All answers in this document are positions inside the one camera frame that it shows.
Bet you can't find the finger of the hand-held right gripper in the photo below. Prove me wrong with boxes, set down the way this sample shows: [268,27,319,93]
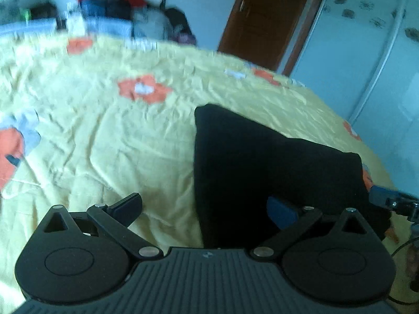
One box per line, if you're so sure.
[369,185,399,207]

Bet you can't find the black bag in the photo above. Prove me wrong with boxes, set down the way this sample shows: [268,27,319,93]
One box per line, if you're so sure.
[164,8,194,39]

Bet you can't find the black pants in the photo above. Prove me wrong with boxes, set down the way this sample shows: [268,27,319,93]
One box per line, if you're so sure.
[194,104,392,250]

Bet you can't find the wardrobe flower stickers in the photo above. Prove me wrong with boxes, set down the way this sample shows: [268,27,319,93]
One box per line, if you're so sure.
[322,0,419,41]

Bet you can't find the black garment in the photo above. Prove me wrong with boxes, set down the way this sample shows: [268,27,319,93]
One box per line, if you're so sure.
[31,3,58,21]

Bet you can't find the yellow floral bed sheet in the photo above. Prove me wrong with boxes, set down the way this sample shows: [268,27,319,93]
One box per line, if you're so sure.
[0,32,419,314]

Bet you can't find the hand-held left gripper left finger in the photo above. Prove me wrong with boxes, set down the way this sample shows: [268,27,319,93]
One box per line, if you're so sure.
[39,193,163,264]

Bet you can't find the grey white bundle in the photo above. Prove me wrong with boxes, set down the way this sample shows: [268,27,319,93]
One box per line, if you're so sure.
[132,8,171,39]

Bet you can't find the light blue quilt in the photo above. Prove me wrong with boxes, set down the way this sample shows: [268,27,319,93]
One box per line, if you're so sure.
[0,17,133,37]

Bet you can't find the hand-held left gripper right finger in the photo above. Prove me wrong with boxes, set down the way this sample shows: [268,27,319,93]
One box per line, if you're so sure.
[250,196,374,263]

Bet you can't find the navy blue jacket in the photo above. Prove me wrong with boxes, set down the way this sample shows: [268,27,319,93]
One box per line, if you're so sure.
[81,0,132,19]

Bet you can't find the white wardrobe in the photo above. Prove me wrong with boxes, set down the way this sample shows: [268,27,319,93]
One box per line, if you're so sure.
[289,0,419,185]

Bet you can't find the brown wooden door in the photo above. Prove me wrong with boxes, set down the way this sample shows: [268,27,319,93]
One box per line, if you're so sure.
[217,0,332,76]

